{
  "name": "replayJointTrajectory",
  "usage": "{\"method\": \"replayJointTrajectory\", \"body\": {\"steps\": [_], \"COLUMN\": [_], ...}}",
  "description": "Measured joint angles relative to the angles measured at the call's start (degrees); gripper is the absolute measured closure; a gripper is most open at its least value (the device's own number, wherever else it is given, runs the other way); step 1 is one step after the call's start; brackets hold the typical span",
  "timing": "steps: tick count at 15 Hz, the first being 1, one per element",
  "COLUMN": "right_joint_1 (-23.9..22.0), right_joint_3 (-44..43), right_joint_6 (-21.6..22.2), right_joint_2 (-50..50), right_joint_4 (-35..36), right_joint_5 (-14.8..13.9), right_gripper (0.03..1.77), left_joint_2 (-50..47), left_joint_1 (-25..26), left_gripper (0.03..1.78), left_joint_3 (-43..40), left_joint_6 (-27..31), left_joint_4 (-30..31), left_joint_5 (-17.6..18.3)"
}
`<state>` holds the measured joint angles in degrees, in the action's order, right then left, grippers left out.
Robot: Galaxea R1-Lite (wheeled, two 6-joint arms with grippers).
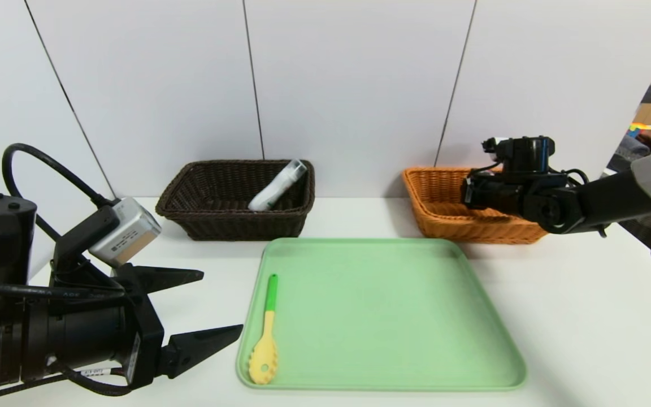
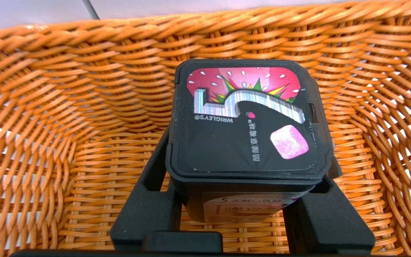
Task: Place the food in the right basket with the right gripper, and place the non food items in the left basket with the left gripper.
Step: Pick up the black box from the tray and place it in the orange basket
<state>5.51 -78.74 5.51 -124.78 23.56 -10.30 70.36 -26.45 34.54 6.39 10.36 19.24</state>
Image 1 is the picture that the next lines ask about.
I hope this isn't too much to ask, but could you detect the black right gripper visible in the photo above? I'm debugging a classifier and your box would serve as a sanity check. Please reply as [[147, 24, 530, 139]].
[[460, 176, 520, 210]]

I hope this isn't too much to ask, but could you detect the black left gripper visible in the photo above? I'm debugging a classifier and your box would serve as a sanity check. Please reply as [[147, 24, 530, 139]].
[[24, 263, 244, 390]]

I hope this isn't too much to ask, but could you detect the black gripper power cable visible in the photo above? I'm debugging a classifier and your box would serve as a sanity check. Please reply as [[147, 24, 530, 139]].
[[0, 281, 128, 301]]

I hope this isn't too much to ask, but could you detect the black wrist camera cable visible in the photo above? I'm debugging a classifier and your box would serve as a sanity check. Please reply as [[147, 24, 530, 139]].
[[2, 143, 116, 241]]

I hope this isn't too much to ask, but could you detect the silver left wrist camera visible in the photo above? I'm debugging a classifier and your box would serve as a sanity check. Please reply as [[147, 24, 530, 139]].
[[88, 197, 163, 267]]

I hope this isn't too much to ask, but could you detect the light green plastic tray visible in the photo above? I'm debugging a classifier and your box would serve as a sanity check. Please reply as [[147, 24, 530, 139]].
[[236, 237, 527, 392]]

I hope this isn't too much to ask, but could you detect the green handled yellow pasta spoon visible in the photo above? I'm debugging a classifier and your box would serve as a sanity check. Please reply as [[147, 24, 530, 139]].
[[248, 274, 279, 384]]

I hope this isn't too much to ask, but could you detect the dark grey cloth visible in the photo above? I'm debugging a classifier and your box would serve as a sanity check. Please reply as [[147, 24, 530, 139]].
[[615, 136, 649, 170]]

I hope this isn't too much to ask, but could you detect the dark brown wicker basket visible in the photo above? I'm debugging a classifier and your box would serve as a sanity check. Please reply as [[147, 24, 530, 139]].
[[155, 160, 315, 243]]

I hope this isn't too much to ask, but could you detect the orange wicker basket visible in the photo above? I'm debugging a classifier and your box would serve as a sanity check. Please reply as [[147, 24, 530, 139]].
[[402, 167, 549, 245]]

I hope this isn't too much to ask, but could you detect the clear plastic white bottle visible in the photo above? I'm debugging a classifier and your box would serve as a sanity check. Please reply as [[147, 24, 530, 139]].
[[248, 159, 308, 213]]

